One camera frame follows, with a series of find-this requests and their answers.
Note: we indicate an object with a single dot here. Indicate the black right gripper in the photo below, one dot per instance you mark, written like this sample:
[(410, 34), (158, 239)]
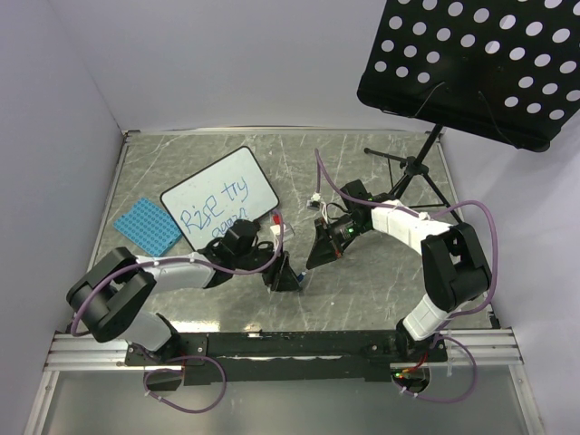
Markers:
[(325, 248)]

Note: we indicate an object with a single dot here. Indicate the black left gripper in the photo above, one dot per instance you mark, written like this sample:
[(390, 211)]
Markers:
[(281, 276)]

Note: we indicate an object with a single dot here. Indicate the small black-framed whiteboard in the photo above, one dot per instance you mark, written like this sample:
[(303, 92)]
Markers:
[(205, 205)]

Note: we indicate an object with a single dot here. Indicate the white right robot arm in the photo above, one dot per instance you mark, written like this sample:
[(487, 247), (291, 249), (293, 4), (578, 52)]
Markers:
[(455, 269)]

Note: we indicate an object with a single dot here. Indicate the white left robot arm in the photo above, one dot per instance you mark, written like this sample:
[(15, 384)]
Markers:
[(109, 300)]

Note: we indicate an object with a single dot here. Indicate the blue studded building plate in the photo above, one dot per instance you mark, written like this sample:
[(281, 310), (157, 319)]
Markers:
[(149, 227)]

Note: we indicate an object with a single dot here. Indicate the black perforated music stand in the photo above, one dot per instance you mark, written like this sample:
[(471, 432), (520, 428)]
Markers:
[(500, 82)]

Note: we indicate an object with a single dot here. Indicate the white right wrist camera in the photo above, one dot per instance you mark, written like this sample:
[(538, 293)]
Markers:
[(315, 202)]

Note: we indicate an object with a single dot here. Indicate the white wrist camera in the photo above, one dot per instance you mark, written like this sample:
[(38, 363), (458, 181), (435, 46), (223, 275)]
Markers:
[(315, 202), (280, 230)]

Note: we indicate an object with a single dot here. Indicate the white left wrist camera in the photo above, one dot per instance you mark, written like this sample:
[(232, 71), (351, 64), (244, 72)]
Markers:
[(280, 230)]

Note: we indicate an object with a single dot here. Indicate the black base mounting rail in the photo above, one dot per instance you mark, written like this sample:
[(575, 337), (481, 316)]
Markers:
[(316, 355)]

